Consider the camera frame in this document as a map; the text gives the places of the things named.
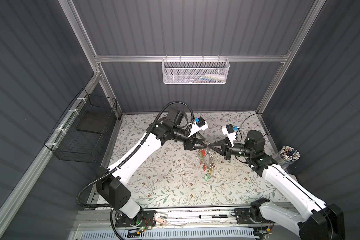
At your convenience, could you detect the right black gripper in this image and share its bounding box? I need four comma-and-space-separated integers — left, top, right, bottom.
208, 138, 253, 161

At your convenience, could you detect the large keyring with coloured keys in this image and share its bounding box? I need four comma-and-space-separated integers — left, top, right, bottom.
198, 148, 216, 182

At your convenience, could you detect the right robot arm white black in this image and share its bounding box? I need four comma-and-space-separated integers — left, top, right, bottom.
209, 130, 346, 240

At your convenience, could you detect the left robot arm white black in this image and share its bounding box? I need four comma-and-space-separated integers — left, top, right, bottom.
96, 109, 208, 222

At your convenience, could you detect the clear cup of pens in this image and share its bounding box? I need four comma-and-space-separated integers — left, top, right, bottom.
272, 146, 301, 170

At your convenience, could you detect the white bottle in basket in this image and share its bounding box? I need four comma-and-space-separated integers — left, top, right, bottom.
204, 74, 226, 82

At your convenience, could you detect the black marker pen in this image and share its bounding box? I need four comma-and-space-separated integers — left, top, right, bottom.
199, 215, 228, 219

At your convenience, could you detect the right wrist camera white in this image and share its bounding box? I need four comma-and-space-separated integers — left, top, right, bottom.
222, 124, 240, 147

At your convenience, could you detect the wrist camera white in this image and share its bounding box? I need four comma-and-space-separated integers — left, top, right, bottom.
188, 117, 209, 137
222, 124, 240, 147

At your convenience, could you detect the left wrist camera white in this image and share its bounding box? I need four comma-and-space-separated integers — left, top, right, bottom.
188, 117, 209, 137

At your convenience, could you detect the white wire mesh basket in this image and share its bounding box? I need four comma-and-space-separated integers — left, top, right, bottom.
161, 58, 230, 85

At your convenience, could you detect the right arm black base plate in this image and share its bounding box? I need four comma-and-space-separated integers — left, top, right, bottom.
232, 207, 274, 226

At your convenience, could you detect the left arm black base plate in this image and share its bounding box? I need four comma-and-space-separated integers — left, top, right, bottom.
115, 210, 157, 228

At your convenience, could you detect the black wire mesh basket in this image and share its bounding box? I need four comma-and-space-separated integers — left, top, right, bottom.
45, 89, 118, 164

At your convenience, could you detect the black corrugated cable hose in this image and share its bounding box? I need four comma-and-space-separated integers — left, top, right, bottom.
75, 101, 195, 209

